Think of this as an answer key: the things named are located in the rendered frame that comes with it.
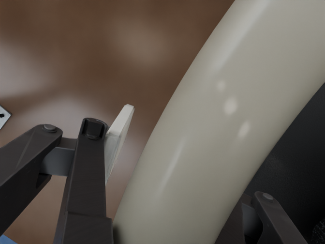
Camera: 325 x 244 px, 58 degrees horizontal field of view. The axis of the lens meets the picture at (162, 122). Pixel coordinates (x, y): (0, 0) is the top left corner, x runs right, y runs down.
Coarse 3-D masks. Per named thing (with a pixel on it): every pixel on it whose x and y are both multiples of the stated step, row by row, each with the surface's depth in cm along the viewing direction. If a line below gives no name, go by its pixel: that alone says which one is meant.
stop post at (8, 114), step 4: (0, 108) 113; (4, 108) 114; (0, 112) 113; (4, 112) 113; (8, 112) 114; (0, 116) 113; (4, 116) 114; (8, 116) 114; (0, 120) 114; (4, 120) 114; (0, 124) 114; (0, 128) 115
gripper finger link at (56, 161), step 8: (64, 144) 13; (72, 144) 14; (56, 152) 13; (64, 152) 13; (72, 152) 13; (48, 160) 13; (56, 160) 13; (64, 160) 13; (40, 168) 13; (48, 168) 13; (56, 168) 13; (64, 168) 13
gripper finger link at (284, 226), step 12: (252, 204) 14; (264, 204) 13; (276, 204) 14; (264, 216) 12; (276, 216) 12; (288, 216) 13; (264, 228) 12; (276, 228) 11; (288, 228) 12; (252, 240) 14; (264, 240) 12; (276, 240) 11; (288, 240) 11; (300, 240) 11
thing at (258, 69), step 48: (240, 0) 7; (288, 0) 6; (240, 48) 6; (288, 48) 6; (192, 96) 7; (240, 96) 6; (288, 96) 6; (192, 144) 7; (240, 144) 7; (144, 192) 7; (192, 192) 7; (240, 192) 7; (144, 240) 7; (192, 240) 7
